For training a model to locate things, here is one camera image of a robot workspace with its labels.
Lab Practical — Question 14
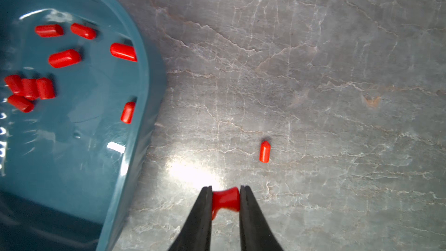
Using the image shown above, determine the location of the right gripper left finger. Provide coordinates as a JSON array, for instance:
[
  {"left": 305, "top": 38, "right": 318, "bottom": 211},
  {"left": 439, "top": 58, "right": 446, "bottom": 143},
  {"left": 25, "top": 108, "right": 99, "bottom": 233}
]
[{"left": 168, "top": 187, "right": 213, "bottom": 251}]

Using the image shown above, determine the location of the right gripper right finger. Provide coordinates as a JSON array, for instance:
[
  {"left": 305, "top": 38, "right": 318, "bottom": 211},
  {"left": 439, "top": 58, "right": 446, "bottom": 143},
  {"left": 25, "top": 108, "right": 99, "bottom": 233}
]
[{"left": 239, "top": 186, "right": 283, "bottom": 251}]

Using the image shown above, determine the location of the teal plastic storage box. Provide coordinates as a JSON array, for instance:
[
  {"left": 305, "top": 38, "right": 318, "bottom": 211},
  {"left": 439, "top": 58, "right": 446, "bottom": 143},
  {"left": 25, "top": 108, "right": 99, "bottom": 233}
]
[{"left": 1, "top": 0, "right": 167, "bottom": 251}]

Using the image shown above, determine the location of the red sleeve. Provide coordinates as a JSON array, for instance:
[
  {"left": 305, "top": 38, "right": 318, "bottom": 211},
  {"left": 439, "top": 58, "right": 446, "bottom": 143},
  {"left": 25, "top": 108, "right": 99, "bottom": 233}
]
[
  {"left": 70, "top": 23, "right": 96, "bottom": 40},
  {"left": 35, "top": 24, "right": 64, "bottom": 38},
  {"left": 48, "top": 49, "right": 82, "bottom": 69},
  {"left": 36, "top": 77, "right": 56, "bottom": 100},
  {"left": 211, "top": 187, "right": 240, "bottom": 220},
  {"left": 121, "top": 102, "right": 136, "bottom": 124},
  {"left": 4, "top": 74, "right": 24, "bottom": 96},
  {"left": 259, "top": 141, "right": 271, "bottom": 163},
  {"left": 22, "top": 79, "right": 39, "bottom": 101},
  {"left": 7, "top": 95, "right": 35, "bottom": 113},
  {"left": 110, "top": 43, "right": 138, "bottom": 62}
]

